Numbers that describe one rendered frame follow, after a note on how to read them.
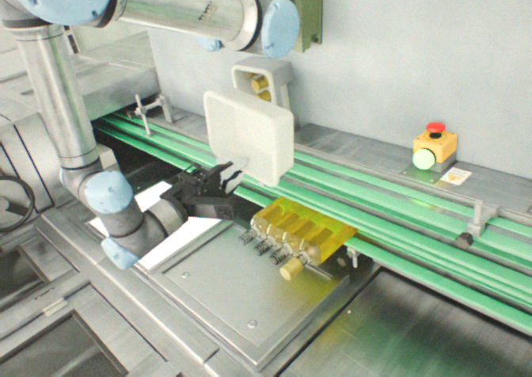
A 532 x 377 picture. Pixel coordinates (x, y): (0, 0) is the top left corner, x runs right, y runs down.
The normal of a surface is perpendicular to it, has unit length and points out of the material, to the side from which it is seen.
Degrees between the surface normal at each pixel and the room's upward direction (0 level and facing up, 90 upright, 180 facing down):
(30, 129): 90
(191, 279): 90
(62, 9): 82
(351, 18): 0
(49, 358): 90
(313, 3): 90
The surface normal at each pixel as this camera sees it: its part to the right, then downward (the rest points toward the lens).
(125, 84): 0.69, 0.28
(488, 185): -0.16, -0.84
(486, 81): -0.70, 0.46
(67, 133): 0.32, 0.48
